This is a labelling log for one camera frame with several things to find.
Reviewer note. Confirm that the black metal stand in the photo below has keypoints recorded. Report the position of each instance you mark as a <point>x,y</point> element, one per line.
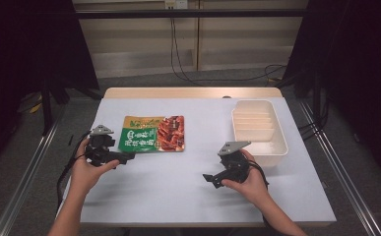
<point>48,98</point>
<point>316,98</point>

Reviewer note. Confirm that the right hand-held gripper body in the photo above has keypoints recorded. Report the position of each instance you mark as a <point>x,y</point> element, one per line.
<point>234,160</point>

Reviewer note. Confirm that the green and red food packet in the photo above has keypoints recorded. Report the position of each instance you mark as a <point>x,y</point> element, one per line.
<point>153,133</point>

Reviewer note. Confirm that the white table cloth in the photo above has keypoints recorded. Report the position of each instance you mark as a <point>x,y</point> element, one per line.
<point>198,170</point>

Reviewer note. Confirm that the white wall socket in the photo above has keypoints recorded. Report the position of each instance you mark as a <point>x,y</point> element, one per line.
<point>176,4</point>

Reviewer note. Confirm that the white plastic bin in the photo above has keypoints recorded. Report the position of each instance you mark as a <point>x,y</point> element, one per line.
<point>260,131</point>

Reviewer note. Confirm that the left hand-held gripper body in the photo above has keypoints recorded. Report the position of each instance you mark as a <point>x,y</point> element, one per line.
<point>100,141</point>

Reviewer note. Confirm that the aluminium rail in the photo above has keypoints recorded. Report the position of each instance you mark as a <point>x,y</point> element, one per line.
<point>27,173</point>
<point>340,170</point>

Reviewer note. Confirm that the black crossbar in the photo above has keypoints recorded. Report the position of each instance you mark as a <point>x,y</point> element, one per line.
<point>191,13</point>

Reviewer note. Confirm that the person's left hand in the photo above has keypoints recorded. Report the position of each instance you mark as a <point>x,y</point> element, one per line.
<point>88,170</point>

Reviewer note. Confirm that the person's right hand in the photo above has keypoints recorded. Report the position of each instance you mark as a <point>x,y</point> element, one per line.
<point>252,185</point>

